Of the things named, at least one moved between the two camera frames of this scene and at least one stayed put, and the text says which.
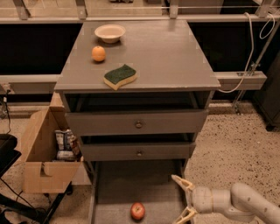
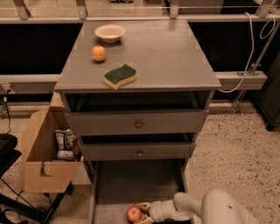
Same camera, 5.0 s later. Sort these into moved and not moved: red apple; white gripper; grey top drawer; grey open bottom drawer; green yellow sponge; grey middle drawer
Moved: white gripper; red apple
Not moved: grey middle drawer; grey open bottom drawer; grey top drawer; green yellow sponge
